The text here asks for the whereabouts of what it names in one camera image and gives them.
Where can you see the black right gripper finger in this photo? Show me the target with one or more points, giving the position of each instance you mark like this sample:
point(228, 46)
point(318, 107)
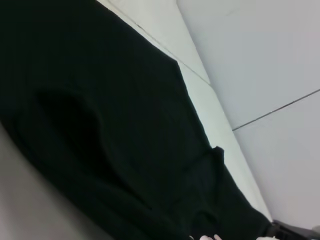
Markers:
point(295, 232)

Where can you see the black t-shirt with white print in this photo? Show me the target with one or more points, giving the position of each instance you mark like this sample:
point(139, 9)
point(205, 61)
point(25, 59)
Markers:
point(100, 112)

